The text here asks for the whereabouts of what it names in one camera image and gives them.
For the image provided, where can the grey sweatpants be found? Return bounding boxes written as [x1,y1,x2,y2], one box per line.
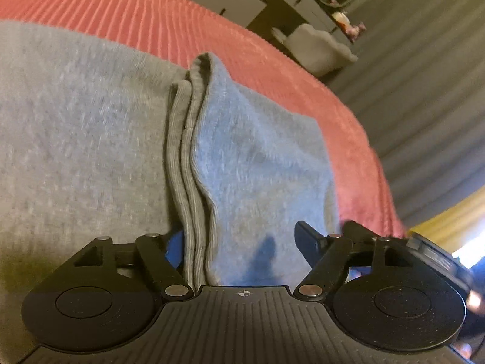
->
[1,21,340,363]

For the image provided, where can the grey plush chair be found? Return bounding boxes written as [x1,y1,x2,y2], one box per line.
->
[271,24,358,78]

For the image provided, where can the red ribbed bedspread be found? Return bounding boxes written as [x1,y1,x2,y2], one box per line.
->
[1,0,405,238]

